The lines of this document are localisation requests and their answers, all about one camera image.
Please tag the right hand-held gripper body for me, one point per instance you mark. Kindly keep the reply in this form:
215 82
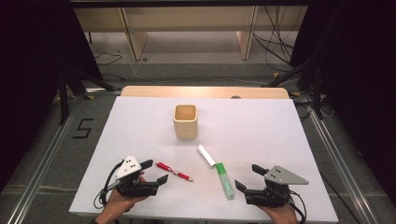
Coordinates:
274 191

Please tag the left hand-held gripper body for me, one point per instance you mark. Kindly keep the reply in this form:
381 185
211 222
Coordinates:
129 164

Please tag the red pen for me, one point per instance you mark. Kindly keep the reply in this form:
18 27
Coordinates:
174 171

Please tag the green marker with white cap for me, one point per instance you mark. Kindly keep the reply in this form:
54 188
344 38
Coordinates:
224 180

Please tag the beige wooden pen holder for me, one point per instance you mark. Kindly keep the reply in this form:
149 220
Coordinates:
186 127

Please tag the person's right hand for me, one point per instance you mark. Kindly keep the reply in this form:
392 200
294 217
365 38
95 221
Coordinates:
280 214

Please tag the person's left hand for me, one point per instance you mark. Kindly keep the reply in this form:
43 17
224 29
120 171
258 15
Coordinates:
116 205

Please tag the white board sheet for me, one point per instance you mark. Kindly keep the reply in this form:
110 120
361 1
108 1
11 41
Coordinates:
249 130

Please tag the black stand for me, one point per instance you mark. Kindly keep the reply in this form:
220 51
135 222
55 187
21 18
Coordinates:
63 99
317 93

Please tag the dark curtain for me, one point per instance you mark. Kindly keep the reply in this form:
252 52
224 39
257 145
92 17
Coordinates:
364 77
28 77

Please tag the light wooden bench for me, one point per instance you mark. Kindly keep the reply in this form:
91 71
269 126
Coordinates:
186 18

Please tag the aluminium floor rail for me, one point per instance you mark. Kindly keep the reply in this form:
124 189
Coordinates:
342 168
40 174

